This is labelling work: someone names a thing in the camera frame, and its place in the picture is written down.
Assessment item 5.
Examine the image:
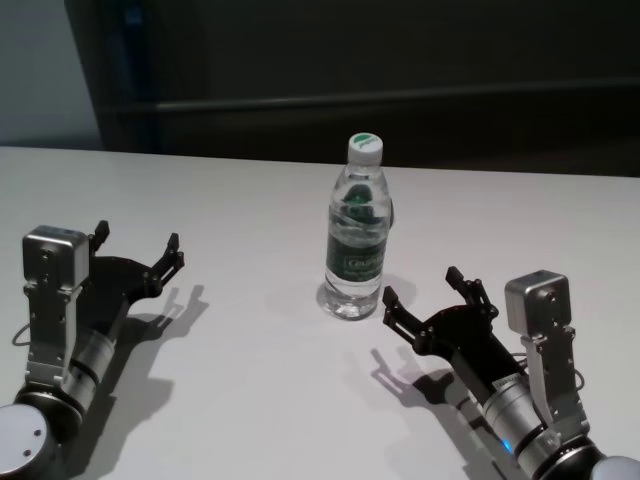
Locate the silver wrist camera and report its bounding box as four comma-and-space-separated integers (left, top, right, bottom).
504, 269, 592, 427
21, 225, 92, 397

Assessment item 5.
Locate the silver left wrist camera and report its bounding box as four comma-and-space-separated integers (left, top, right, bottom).
21, 225, 92, 397

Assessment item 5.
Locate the clear water bottle green label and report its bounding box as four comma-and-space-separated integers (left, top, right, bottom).
315, 132, 391, 322

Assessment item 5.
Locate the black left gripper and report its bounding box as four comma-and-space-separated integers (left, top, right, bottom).
78, 219, 187, 342

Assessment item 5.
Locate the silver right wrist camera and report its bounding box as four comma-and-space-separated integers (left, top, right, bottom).
504, 269, 592, 427

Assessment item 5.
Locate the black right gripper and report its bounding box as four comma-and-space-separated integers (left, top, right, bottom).
381, 266, 527, 397

